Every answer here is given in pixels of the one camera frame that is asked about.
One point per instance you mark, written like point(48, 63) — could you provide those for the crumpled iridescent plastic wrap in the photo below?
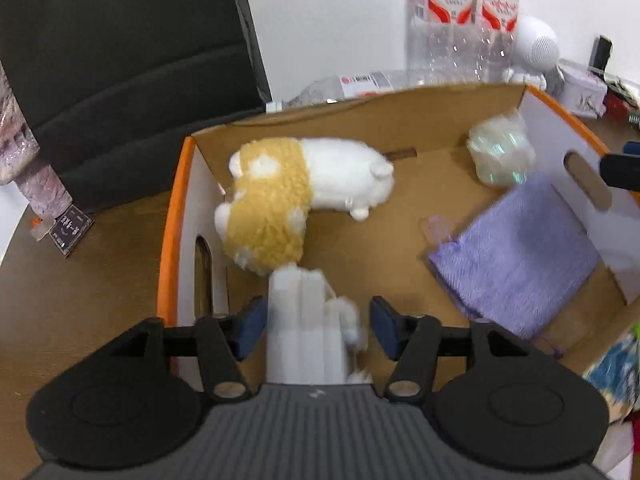
point(500, 152)

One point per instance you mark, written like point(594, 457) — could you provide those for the white tissue pack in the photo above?
point(300, 330)

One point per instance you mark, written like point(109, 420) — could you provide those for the clear water bottle red label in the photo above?
point(495, 25)
point(437, 25)
point(345, 87)

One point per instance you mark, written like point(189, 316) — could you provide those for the red small box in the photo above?
point(620, 105)

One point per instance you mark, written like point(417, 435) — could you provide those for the colourful printed packet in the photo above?
point(615, 375)

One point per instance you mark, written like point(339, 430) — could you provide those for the small white carton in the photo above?
point(580, 87)

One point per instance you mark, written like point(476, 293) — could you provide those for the black upright device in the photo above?
point(601, 52)

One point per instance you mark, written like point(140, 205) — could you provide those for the black small card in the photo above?
point(70, 230)

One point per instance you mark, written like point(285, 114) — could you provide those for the black paper bag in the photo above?
point(130, 70)

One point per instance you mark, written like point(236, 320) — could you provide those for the orange cardboard box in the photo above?
point(380, 240)

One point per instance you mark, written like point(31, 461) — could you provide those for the yellow and white plush dog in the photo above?
point(270, 195)

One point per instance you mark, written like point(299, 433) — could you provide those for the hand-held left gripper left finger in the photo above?
point(252, 326)

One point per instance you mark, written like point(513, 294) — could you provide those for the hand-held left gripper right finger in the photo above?
point(383, 326)

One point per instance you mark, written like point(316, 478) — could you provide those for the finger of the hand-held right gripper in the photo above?
point(620, 170)

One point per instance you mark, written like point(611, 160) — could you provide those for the white robot speaker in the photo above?
point(537, 47)

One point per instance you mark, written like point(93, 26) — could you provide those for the pink mottled vase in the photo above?
point(25, 160)

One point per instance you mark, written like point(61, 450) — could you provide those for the purple cloth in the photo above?
point(515, 255)

